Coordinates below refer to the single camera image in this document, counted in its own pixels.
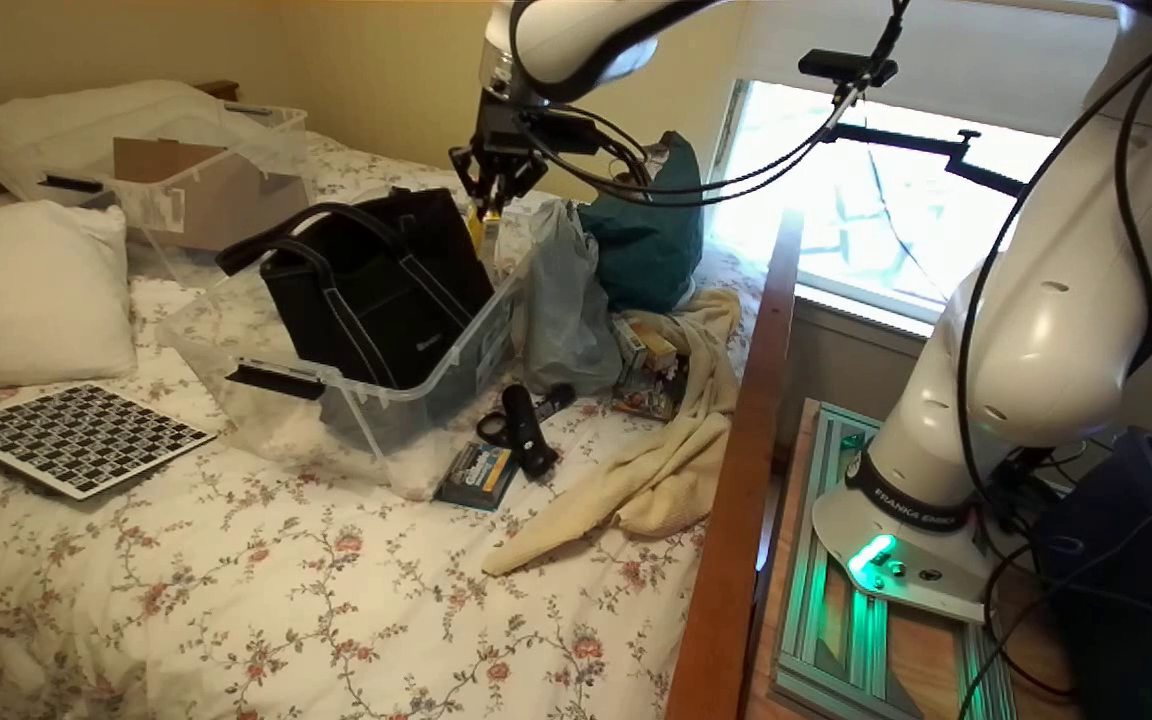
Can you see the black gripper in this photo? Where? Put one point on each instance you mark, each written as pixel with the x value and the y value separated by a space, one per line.
pixel 502 159

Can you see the yellow wart remover packet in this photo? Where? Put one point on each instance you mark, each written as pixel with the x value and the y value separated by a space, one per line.
pixel 484 229

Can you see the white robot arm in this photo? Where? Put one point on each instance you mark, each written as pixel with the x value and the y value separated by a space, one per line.
pixel 1030 353

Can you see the teal cloth bag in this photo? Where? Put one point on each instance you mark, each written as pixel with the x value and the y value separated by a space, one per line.
pixel 647 255

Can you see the black hand bag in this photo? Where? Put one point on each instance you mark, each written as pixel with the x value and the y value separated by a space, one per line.
pixel 379 289

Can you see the grey plastic bag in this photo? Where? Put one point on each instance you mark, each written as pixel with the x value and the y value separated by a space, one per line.
pixel 562 322

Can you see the clear plastic storage bin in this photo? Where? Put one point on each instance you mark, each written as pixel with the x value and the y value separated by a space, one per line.
pixel 383 416

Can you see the clear bin with cardboard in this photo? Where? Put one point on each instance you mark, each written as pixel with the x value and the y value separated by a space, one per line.
pixel 196 199

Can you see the orange razor package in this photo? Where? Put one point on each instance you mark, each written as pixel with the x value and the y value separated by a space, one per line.
pixel 649 382

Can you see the black electric shaver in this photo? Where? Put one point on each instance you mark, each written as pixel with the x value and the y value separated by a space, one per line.
pixel 517 424

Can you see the blue Gillette razor box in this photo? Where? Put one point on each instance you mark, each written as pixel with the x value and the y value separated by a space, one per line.
pixel 476 476

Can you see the cream knit towel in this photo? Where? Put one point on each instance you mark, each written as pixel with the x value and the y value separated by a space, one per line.
pixel 664 476

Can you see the floral bed sheet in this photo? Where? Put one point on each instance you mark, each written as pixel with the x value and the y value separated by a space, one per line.
pixel 294 587

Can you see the white pillow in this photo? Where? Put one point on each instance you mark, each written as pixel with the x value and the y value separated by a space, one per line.
pixel 63 293

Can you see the black white calibration board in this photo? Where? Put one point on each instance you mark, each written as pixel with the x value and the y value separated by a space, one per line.
pixel 86 440

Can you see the wooden bed footboard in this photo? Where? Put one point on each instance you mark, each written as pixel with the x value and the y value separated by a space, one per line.
pixel 723 612

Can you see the dark blue box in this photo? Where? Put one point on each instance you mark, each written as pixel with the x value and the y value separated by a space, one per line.
pixel 1095 553

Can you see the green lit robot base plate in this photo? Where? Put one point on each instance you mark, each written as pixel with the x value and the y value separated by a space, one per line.
pixel 872 627

